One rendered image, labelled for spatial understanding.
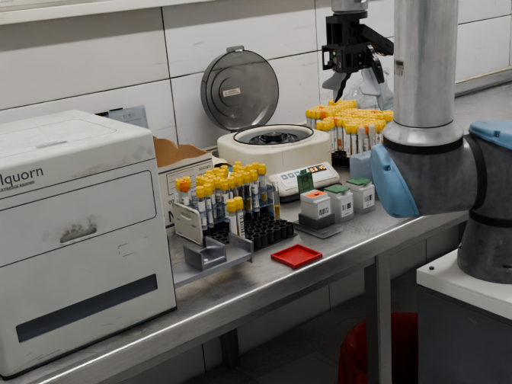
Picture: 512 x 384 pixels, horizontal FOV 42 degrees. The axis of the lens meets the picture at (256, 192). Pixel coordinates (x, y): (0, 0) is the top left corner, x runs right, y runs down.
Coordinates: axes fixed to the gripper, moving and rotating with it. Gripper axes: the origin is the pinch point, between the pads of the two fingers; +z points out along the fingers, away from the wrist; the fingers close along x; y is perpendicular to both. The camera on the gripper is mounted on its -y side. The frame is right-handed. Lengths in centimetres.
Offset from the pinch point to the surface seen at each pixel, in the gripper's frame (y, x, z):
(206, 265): 49, 15, 16
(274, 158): 13.2, -14.8, 11.5
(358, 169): 2.0, 0.9, 13.5
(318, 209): 20.7, 9.6, 15.6
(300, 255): 29.6, 14.9, 20.7
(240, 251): 41.2, 13.0, 16.9
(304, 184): 19.8, 4.5, 11.6
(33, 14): 53, -43, -25
